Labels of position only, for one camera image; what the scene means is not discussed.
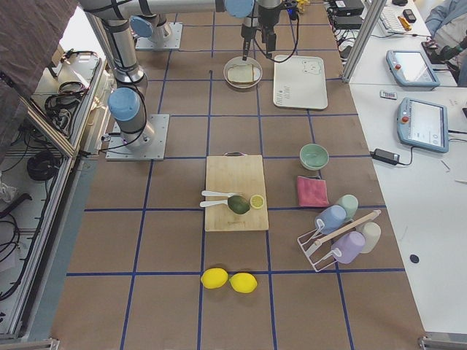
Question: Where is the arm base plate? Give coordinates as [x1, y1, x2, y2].
[106, 114, 169, 161]
[135, 22, 182, 51]

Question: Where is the mint green bowl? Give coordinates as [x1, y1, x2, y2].
[299, 144, 329, 171]

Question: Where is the wooden peg rack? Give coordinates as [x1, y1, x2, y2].
[296, 0, 311, 13]

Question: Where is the purple cup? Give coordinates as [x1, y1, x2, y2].
[331, 231, 366, 264]

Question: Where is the cream round plate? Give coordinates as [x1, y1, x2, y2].
[223, 56, 263, 89]

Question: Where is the pink cloth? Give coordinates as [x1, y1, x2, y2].
[296, 176, 329, 208]

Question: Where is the white wire cup rack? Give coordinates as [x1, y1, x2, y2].
[296, 209, 382, 273]

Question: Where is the left yellow lemon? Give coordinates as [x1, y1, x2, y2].
[200, 268, 228, 289]

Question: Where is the cream bear tray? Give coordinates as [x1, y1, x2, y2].
[273, 55, 328, 110]

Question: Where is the teach pendant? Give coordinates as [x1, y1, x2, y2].
[385, 50, 440, 90]
[396, 98, 449, 153]

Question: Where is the white keyboard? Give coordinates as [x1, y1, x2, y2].
[378, 6, 406, 34]

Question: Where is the near teach pendant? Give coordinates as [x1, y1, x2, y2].
[396, 98, 449, 153]

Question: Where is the bread slice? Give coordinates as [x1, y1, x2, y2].
[227, 64, 255, 85]

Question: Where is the white plastic knife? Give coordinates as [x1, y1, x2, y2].
[201, 190, 240, 198]

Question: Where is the green cup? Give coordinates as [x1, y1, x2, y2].
[335, 194, 358, 222]

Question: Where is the green avocado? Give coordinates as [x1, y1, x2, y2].
[228, 195, 250, 214]

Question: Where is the right yellow lemon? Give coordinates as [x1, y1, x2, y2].
[229, 272, 258, 294]

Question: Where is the black power adapter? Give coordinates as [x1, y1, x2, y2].
[370, 148, 400, 166]

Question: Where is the yellow lemon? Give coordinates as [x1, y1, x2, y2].
[229, 272, 258, 294]
[200, 268, 228, 289]

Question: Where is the beige cup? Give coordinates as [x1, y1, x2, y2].
[356, 221, 381, 254]

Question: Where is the lemon half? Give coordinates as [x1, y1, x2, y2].
[250, 194, 265, 209]

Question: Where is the wooden cutting board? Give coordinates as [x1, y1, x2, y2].
[204, 152, 270, 233]

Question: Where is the blue cup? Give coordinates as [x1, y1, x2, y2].
[314, 205, 347, 235]

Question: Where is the far teach pendant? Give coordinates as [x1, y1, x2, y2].
[385, 50, 440, 90]

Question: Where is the aluminium frame post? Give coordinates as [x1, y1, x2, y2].
[341, 0, 386, 83]

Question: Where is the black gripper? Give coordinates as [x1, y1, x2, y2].
[241, 5, 281, 61]

